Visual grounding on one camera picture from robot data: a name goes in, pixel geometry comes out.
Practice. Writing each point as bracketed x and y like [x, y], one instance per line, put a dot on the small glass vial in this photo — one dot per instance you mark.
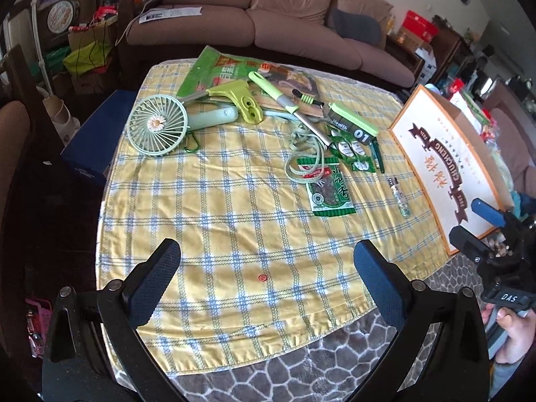
[400, 198]

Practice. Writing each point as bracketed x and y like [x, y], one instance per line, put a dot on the Centrum sachets on table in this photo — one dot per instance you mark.
[350, 152]

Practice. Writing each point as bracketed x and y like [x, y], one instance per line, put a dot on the dark green pen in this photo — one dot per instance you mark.
[376, 152]

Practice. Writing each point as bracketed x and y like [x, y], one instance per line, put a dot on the mint handheld fan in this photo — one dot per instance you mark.
[160, 123]

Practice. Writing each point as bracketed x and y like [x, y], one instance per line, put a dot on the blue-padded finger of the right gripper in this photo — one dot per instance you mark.
[488, 213]

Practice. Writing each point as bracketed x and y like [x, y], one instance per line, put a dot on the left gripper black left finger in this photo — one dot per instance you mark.
[125, 305]

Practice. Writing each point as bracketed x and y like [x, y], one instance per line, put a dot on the green seaweed snack packet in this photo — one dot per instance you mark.
[327, 191]

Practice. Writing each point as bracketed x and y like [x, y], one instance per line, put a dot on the paper on sofa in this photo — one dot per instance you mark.
[158, 14]

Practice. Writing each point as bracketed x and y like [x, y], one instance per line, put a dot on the green rectangular case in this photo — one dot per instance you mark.
[347, 120]

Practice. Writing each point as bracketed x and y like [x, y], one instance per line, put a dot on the round tin can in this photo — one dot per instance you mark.
[62, 15]

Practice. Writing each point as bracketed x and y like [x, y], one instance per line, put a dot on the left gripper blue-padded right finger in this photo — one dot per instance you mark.
[411, 307]

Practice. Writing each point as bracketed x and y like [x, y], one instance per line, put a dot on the brown sofa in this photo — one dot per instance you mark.
[287, 31]

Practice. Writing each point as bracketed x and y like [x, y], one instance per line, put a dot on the dark blue cushion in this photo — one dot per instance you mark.
[361, 28]

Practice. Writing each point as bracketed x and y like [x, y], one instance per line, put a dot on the person right hand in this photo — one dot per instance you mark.
[521, 334]

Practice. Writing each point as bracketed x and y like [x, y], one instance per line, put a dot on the yellow plaid tablecloth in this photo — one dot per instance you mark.
[260, 275]

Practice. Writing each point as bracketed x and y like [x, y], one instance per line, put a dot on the large green food bag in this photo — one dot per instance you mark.
[212, 68]

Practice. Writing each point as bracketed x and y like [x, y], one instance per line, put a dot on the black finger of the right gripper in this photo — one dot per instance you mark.
[468, 244]

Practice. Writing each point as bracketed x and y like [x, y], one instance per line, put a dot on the green can opener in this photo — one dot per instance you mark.
[238, 93]

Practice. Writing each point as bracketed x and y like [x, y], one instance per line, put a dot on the cardboard box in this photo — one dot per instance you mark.
[451, 162]

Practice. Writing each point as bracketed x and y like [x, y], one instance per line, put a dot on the green carabiner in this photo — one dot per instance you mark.
[191, 144]

